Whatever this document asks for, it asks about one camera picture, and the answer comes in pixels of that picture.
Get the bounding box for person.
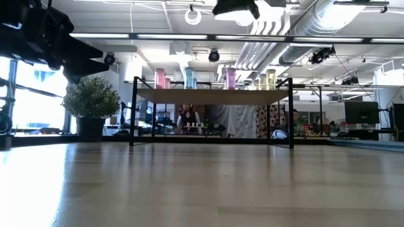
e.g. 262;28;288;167
175;104;203;136
292;108;304;136

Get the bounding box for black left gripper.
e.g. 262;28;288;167
30;6;110;84

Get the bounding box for green potted plant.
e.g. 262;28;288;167
61;75;121;143

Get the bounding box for wooden shelf black metal legs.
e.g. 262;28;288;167
128;76;295;149

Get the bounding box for magenta medicine bottle white cap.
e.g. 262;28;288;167
225;67;237;90

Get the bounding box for black ceiling camera cluster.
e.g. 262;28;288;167
307;45;336;66

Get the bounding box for black computer monitor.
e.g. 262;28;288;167
343;100;380;125

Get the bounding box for overhead light bar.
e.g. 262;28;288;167
68;32;404;44

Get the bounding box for white coiled ceiling cable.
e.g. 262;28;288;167
184;4;203;26

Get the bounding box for silver ventilation ducts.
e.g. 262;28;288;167
235;0;367;79

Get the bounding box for large window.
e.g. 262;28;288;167
0;56;74;135

